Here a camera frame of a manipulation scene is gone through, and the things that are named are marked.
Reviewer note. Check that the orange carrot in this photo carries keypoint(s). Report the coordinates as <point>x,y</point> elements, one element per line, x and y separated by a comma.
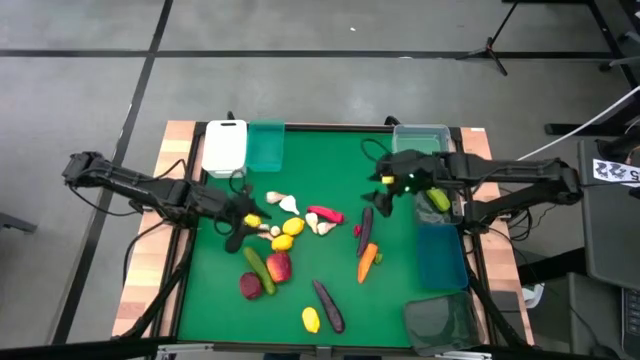
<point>366,262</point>

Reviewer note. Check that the black desk frame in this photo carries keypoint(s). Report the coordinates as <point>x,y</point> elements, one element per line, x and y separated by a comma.
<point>565,129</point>

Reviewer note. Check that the clear plastic bin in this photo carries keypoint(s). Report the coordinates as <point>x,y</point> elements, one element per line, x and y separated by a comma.
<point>420,137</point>

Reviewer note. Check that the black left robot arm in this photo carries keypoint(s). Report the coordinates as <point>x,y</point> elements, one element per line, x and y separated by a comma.
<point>125,182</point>

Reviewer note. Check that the small green vegetable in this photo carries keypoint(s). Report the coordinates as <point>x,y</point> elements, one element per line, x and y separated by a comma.
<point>379,258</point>

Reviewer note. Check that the blue plastic bin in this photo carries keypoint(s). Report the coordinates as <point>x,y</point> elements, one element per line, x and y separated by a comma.
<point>440,257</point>

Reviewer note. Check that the purple eggplant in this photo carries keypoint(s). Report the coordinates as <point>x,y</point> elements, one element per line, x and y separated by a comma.
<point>365,231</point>
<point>329,306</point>

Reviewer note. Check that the grey cabinet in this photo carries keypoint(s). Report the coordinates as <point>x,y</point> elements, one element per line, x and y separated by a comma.
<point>607,235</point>

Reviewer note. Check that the yellow lemon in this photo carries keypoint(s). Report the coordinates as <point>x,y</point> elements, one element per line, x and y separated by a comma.
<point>282,242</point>
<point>310,320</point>
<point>252,220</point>
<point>293,226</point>

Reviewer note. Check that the small red pepper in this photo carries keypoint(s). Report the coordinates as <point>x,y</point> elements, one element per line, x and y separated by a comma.
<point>357,230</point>

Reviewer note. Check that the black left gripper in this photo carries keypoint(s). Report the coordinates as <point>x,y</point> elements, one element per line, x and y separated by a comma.
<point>227,205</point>

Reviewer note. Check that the black metal table frame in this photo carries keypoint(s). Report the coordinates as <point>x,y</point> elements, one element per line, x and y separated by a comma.
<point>325,128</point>

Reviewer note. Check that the small white garlic bulb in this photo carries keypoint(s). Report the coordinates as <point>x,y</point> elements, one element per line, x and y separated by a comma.
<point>263,228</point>
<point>275,230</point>

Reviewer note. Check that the red yellow apple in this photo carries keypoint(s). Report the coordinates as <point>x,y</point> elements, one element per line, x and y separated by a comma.
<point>279,266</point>

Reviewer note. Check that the grey translucent plastic bin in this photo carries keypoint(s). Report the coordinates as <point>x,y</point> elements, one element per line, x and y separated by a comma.
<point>425,212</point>

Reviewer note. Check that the dark red beet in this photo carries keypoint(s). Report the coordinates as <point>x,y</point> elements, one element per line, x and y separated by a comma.
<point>250,286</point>

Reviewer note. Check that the green cucumber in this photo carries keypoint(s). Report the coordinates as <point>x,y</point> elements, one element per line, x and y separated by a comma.
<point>439,199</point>
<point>260,270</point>

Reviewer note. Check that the white paper tag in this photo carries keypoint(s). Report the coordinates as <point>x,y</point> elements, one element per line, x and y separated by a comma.
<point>616,172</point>

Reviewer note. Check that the white plastic bin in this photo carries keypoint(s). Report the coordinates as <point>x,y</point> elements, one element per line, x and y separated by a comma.
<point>225,147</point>

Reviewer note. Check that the green table mat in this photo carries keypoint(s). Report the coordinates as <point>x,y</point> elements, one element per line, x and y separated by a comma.
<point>325,165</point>

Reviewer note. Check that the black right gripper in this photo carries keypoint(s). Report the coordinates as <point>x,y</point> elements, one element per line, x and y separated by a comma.
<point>405,167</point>

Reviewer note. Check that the teal plastic bin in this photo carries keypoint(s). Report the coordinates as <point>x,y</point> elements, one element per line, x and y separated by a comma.
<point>265,147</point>

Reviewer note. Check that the black clamp knob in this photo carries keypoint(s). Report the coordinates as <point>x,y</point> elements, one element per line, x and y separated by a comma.
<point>391,120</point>
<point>230,115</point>

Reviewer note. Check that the red chili pepper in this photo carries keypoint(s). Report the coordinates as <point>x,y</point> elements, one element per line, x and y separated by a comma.
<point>326,214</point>

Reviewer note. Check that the black tripod stand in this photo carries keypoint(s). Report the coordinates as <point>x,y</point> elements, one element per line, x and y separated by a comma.
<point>489,49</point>

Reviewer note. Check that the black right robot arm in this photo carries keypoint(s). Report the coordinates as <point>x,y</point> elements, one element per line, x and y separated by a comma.
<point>500,170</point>

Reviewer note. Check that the cream garlic bulb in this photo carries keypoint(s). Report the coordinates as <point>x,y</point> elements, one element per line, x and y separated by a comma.
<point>326,228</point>
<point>274,197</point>
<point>311,220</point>

